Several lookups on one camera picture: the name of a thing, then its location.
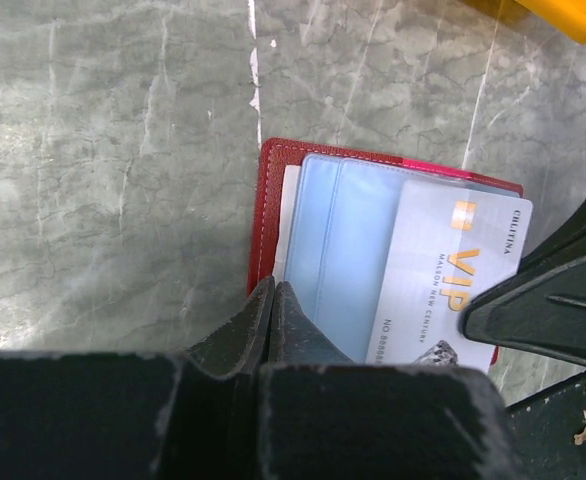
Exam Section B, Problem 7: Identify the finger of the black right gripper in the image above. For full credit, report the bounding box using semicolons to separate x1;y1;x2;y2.
460;200;586;366

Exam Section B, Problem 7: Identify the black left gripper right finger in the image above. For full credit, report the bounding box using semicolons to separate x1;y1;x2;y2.
260;283;523;479

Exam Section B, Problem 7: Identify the red leather card holder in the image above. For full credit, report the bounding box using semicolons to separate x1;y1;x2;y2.
248;138;525;366

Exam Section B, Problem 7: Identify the white VIP credit card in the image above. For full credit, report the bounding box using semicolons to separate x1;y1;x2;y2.
366;181;533;371

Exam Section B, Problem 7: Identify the yellow plastic card bin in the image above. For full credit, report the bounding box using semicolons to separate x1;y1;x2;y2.
517;0;586;44

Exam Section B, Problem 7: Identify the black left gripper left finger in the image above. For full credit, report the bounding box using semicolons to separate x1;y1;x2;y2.
0;278;275;479

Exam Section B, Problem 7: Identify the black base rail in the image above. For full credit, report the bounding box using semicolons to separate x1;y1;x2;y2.
507;371;586;480

